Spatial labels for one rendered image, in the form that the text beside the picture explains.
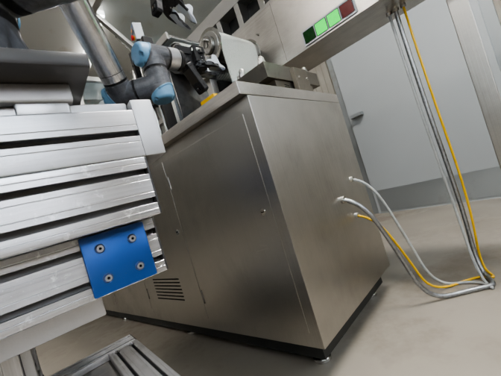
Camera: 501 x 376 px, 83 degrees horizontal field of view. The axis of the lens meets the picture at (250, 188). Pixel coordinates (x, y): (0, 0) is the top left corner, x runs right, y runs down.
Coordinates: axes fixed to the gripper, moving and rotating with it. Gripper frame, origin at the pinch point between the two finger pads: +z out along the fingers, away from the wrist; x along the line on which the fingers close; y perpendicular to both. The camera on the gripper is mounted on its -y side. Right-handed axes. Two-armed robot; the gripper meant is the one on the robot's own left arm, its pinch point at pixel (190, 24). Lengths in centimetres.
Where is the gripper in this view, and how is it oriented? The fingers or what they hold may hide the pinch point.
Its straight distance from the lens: 134.4
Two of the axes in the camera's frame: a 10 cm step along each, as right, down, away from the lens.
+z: 6.9, 4.7, 5.5
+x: -7.0, 2.3, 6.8
